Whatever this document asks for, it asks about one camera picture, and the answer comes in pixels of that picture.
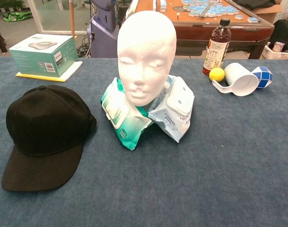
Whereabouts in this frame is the black baseball cap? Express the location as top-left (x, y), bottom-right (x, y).
top-left (1, 85), bottom-right (97, 192)

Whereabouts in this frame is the white foam mannequin head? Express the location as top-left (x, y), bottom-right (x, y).
top-left (117, 10), bottom-right (177, 107)

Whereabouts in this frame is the dark drink bottle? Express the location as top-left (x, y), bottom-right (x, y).
top-left (202, 18), bottom-right (232, 77)

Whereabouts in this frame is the green wet wipes pack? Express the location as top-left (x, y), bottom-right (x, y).
top-left (100, 77), bottom-right (153, 151)

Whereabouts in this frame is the light blue wet wipes pack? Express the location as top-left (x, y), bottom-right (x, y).
top-left (148, 74), bottom-right (195, 143)

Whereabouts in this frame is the blue felt table cover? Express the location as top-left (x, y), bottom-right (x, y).
top-left (0, 56), bottom-right (288, 227)

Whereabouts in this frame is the yellow ball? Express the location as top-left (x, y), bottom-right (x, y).
top-left (209, 67), bottom-right (226, 83)

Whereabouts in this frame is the yellow flat board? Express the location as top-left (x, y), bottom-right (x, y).
top-left (15, 61), bottom-right (84, 83)

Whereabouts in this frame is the blue purple machine base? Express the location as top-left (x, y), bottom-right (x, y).
top-left (87, 0), bottom-right (122, 59)

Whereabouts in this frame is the brown mahjong table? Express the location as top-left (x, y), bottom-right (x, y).
top-left (126, 0), bottom-right (275, 60)

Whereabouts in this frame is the white plastic mug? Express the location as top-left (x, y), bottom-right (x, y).
top-left (211, 62), bottom-right (260, 97)

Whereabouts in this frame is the teal speaker product box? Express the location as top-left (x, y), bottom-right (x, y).
top-left (9, 34), bottom-right (79, 78)

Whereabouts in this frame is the wooden pole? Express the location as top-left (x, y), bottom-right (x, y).
top-left (69, 0), bottom-right (76, 40)

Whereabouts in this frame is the blue white snake cube puzzle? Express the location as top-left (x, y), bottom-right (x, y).
top-left (250, 66), bottom-right (273, 89)

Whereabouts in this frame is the glass partition panel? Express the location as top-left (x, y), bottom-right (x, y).
top-left (27, 0), bottom-right (92, 35)

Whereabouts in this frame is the white plastic basket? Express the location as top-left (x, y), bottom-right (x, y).
top-left (262, 42), bottom-right (288, 60)

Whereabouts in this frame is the black cloth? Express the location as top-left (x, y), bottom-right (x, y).
top-left (233, 0), bottom-right (277, 10)

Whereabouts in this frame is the green bag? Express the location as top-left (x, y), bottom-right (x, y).
top-left (3, 11), bottom-right (33, 23)

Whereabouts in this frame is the brown cardboard box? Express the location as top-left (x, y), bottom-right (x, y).
top-left (252, 3), bottom-right (283, 24)

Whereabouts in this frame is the black cable bundle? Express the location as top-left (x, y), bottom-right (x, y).
top-left (76, 35), bottom-right (91, 59)

